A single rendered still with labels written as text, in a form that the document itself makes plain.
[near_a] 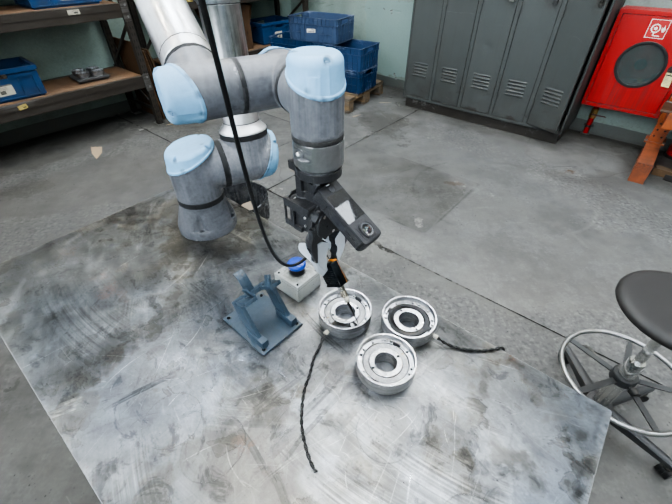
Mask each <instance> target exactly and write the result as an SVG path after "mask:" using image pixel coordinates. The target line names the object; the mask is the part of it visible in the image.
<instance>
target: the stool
mask: <svg viewBox="0 0 672 504"><path fill-rule="evenodd" d="M615 295H616V300H617V302H618V305H619V307H620V308H621V310H622V312H623V313H624V315H625V316H626V317H627V318H628V320H629V321H630V322H631V323H632V324H633V325H634V326H635V327H637V328H638V329H639V330H640V331H641V332H642V333H644V334H645V335H646V336H648V337H649V338H651V340H650V341H649V342H648V343H647V344H646V345H645V344H644V343H642V342H640V341H638V340H636V339H633V338H631V337H629V336H626V335H624V334H621V333H617V332H614V331H609V330H603V329H584V330H580V331H577V332H574V333H572V334H571V335H569V336H568V337H567V338H566V339H565V340H564V341H563V343H562V344H561V347H560V351H559V352H558V353H559V354H558V356H559V361H560V366H561V369H562V372H563V374H564V376H565V378H566V380H567V382H568V383H569V385H570V386H571V388H572V389H573V390H575V391H577V392H579V393H581V394H582V395H584V396H586V397H588V398H590V399H591V400H593V401H595V402H597V403H599V404H600V405H602V406H604V407H606V408H608V409H609V410H611V412H612V415H611V419H610V423H609V424H611V425H612V426H613V427H615V428H616V429H617V430H619V431H620V432H621V433H623V434H624V435H625V436H626V437H628V438H629V439H630V440H632V441H633V442H634V443H636V444H637V445H638V446H639V447H641V448H642V449H643V450H645V451H646V452H647V453H649V454H650V455H651V456H652V457H654V458H655V459H656V460H658V461H659V462H660V463H659V464H657V465H655V466H654V468H655V469H656V470H657V471H658V472H659V473H660V474H661V476H662V477H663V478H664V479H665V480H666V479H669V478H671V477H672V459H671V458H670V457H669V456H668V455H666V454H665V453H664V452H663V451H662V450H661V449H660V448H658V447H657V446H656V445H655V444H654V443H653V442H652V441H650V440H649V439H648V438H647V437H646V436H651V437H664V438H666V437H672V431H666V432H661V431H660V429H659V428H658V426H657V425H656V423H655V421H654V420H653V418H652V417H651V415H650V413H649V412H648V410H647V409H646V407H645V406H644V404H643V402H646V401H648V400H649V398H648V396H647V395H648V394H649V393H651V392H653V391H654V390H655V389H658V390H662V391H665V392H669V393H672V388H671V387H668V386H664V385H660V384H657V383H653V382H649V381H645V380H642V379H640V378H639V375H640V373H641V372H642V371H643V370H644V369H645V368H646V367H647V365H646V361H647V360H648V359H649V358H650V357H651V356H652V355H654V356H656V357H657V358H658V359H659V360H661V361H662V362H663V363H664V364H665V365H666V366H667V367H669V368H670V369H671V371H672V364H671V363H670V362H669V361H668V360H667V359H666V358H664V357H663V356H662V355H661V354H659V353H658V352H656V351H657V349H658V348H659V347H660V346H661V345H662V346H664V347H666V348H668V349H670V350H672V273H670V272H665V271H657V270H641V271H636V272H632V273H630V274H627V275H625V276H624V277H622V278H621V279H620V281H619V282H618V284H617V286H616V289H615ZM588 333H601V334H608V335H612V336H616V337H619V338H622V339H625V340H627V344H626V348H625V353H624V358H623V362H622V364H617V365H615V366H614V367H612V366H611V365H610V364H608V363H607V362H605V361H604V360H603V359H601V358H600V357H598V356H597V355H596V354H594V353H593V352H591V351H590V350H589V349H587V348H586V347H584V346H583V345H581V344H580V343H579V342H577V341H576V340H574V339H573V338H575V337H577V336H579V335H582V334H588ZM569 342H571V343H572V344H573V345H575V346H576V347H578V348H579V349H580V350H582V351H583V352H585V353H586V354H587V355H589V356H590V357H592V358H593V359H594V360H596V361H597V362H598V363H600V364H601V365H603V366H604V367H605V368H607V369H608V370H610V371H609V378H608V379H605V380H601V381H598V382H595V383H593V382H592V381H591V379H590V377H589V376H588V374H587V372H586V371H585V369H584V368H583V366H582V365H581V363H580V361H579V360H578V358H577V357H576V355H575V354H574V352H573V350H572V349H571V347H570V346H569V345H568V343H569ZM634 344H636V345H638V346H640V347H642V348H643V349H642V350H641V351H640V352H639V353H638V354H637V355H636V356H632V351H633V345H634ZM565 364H570V366H571V368H572V370H573V372H574V375H575V377H576V379H577V381H578V383H579V385H580V387H579V388H578V387H577V386H576V385H575V383H574V382H573V380H572V379H571V377H570V375H569V373H568V371H567V368H566V365H565ZM637 384H640V385H642V386H638V387H635V386H636V385H637ZM599 388H601V389H600V390H599V391H597V389H599ZM625 389H626V390H625ZM630 400H634V401H635V403H636V404H637V406H638V408H639V409H640V411H641V413H642V414H643V416H644V418H645V419H646V421H647V423H648V424H649V426H650V427H651V429H652V431H649V430H644V429H640V428H637V427H634V426H633V425H632V424H631V423H629V422H628V421H627V420H626V419H625V418H623V417H622V416H621V415H620V414H619V413H617V412H616V411H615V410H614V408H613V407H614V406H617V405H619V404H622V403H625V402H628V401H630Z"/></svg>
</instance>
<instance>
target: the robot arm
mask: <svg viewBox="0 0 672 504"><path fill-rule="evenodd" d="M194 1H195V2H196V3H197V5H198V9H199V14H200V18H201V23H202V28H203V32H204V34H203V32H202V30H201V28H200V26H199V24H198V22H197V20H196V18H195V16H194V14H193V12H192V11H191V9H190V7H189V5H188V3H187V1H186V0H134V2H135V5H136V7H137V9H138V12H139V14H140V16H141V19H142V21H143V23H144V26H145V28H146V30H147V33H148V35H149V37H150V40H151V42H152V44H153V47H154V49H155V51H156V54H157V56H158V58H159V61H160V63H161V65H162V66H159V67H156V68H155V69H154V70H153V78H154V83H155V86H156V90H157V93H158V96H159V99H160V102H161V105H162V108H163V111H164V113H165V115H166V117H167V119H168V120H169V121H170V122H171V123H172V124H175V125H181V124H192V123H204V122H205V121H208V120H213V119H219V118H222V119H223V125H222V126H221V127H220V129H219V135H220V139H218V140H212V139H211V137H209V136H208V135H204V134H200V135H197V134H195V135H190V136H186V137H183V138H180V139H178V140H176V141H174V142H173V143H172V144H170V145H169V146H168V147H167V149H166V150H165V153H164V160H165V163H166V170H167V173H168V174H169V177H170V180H171V183H172V186H173V189H174V192H175V195H176V198H177V201H178V204H179V211H178V227H179V230H180V232H181V234H182V235H183V236H184V237H185V238H187V239H189V240H193V241H210V240H215V239H218V238H221V237H223V236H225V235H227V234H228V233H230V232H231V231H232V230H233V229H234V228H235V226H236V224H237V217H236V213H235V210H234V209H233V207H232V206H231V204H230V202H229V201H228V199H227V198H226V196H225V194H224V189H223V188H225V187H229V186H233V185H237V184H241V183H245V179H244V175H243V171H242V168H241V164H240V160H239V156H238V153H237V149H236V145H235V141H234V137H233V134H232V130H231V126H230V122H229V118H228V114H227V110H226V107H225V103H224V99H223V95H222V91H221V87H220V83H219V79H218V75H217V71H216V68H215V64H214V60H213V56H212V52H211V48H210V44H209V40H208V37H207V33H206V29H205V25H204V21H203V17H202V13H201V9H200V6H199V2H198V0H194ZM205 1H206V5H207V9H208V13H209V17H210V21H211V25H212V29H213V33H214V37H215V41H216V45H217V50H218V54H219V58H220V62H221V66H222V70H223V74H224V78H225V83H226V87H227V91H228V95H229V99H230V103H231V107H232V111H233V115H234V120H235V124H236V128H237V132H238V136H239V140H240V144H241V148H242V152H243V156H244V160H245V164H246V168H247V172H248V175H249V179H250V181H253V180H260V179H263V178H264V177H268V176H271V175H273V174H274V173H275V171H276V170H277V167H278V161H279V152H278V145H277V144H276V138H275V136H274V134H273V132H272V131H271V130H268V129H267V127H266V124H265V123H264V122H262V121H261V120H260V119H259V116H258V112H259V111H264V110H270V109H275V108H283V109H284V110H285V111H287V112H288V113H290V124H291V136H292V144H293V157H294V158H291V159H289V160H288V168H289V169H291V170H293V171H295V182H296V188H295V189H293V190H291V192H290V193H289V194H288V195H286V196H284V197H283V202H284V211H285V221H286V223H287V224H289V225H291V226H292V227H294V229H296V230H298V231H300V232H301V233H302V232H304V231H306V232H308V234H307V236H306V239H305V243H299V246H298V248H299V251H300V252H301V253H302V254H303V255H304V256H305V257H306V258H307V259H308V260H309V261H310V262H311V263H312V264H313V267H314V269H315V270H316V272H317V273H319V274H320V275H321V276H324V274H325V273H326V272H327V271H328V268H327V262H328V259H327V257H326V256H327V251H328V248H329V249H330V252H331V258H330V259H338V260H339V259H340V257H341V255H342V252H343V250H344V246H345V243H346V242H347V240H348V241H349V242H350V244H351V245H352V246H353V247H354V248H355V249H356V250H357V251H363V250H365V249H366V248H367V247H368V246H370V245H371V244H372V243H373V242H374V241H375V240H377V239H378V238H379V236H380V235H381V230H380V229H379V228H378V227H377V226H376V225H375V224H374V222H373V221H372V220H371V219H370V218H369V217H368V215H367V214H366V213H365V212H364V211H363V210H362V209H361V207H360V206H359V205H358V204H357V203H356V202H355V201H354V199H353V198H352V197H351V196H350V195H349V194H348V192H347V191H346V190H345V189H344V188H343V187H342V186H341V184H340V183H339V182H338V181H337V179H338V178H340V177H341V175H342V165H343V163H344V105H345V90H346V79H345V71H344V57H343V55H342V53H341V52H340V51H338V50H337V49H335V48H331V47H325V46H303V47H298V48H294V49H292V50H290V49H288V48H284V47H277V46H271V47H267V48H265V49H263V50H262V51H261V52H260V53H259V54H257V55H249V54H248V48H247V42H246V36H245V30H244V23H243V17H242V11H241V5H240V0H205ZM294 194H295V195H294ZM292 195H294V196H292ZM291 196H292V197H291ZM287 206H288V207H290V215H291V219H290V218H288V214H287Z"/></svg>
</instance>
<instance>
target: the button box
mask: <svg viewBox="0 0 672 504"><path fill-rule="evenodd" d="M274 274H275V280H280V281H281V284H279V285H278V286H277V288H278V289H279V290H281V291H282V292H284V293H285V294H287V295H288V296H290V297H291V298H293V299H294V300H296V301H297V302H300V301H302V300H303V299H304V298H305V297H307V296H308V295H309V294H310V293H311V292H313V291H314V290H315V289H316V288H317V287H319V286H320V285H321V281H320V274H319V273H317V272H316V270H315V269H314V267H313V266H312V265H310V264H308V263H307V262H306V267H305V268H304V269H303V270H302V271H299V272H294V271H291V270H289V269H288V267H285V266H284V267H282V268H281V269H279V270H278V271H277V272H275V273H274Z"/></svg>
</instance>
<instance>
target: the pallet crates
mask: <svg viewBox="0 0 672 504"><path fill-rule="evenodd" d="M299 14H302V17H300V16H296V15H299ZM287 16H288V17H289V30H290V31H286V32H282V33H278V34H275V35H271V36H269V37H270V42H269V43H270V44H271V46H277V47H284V48H288V49H290V50H292V49H294V48H298V47H303V46H325V47H331V48H335V49H337V50H338V51H340V52H341V53H342V55H343V57H344V71H345V79H346V90H345V105H344V113H348V114H349V113H351V112H353V106H354V103H358V104H363V105H364V104H365V103H367V102H368V101H369V100H370V94H374V95H381V94H382V93H383V85H382V84H383V81H382V80H378V79H376V76H377V71H378V70H377V66H378V64H377V63H378V50H379V43H380V42H373V41H365V40H357V39H353V33H354V22H355V21H354V16H355V15H351V14H340V13H329V12H318V11H304V12H300V13H295V14H291V15H287ZM281 34H283V37H282V38H279V37H277V35H281Z"/></svg>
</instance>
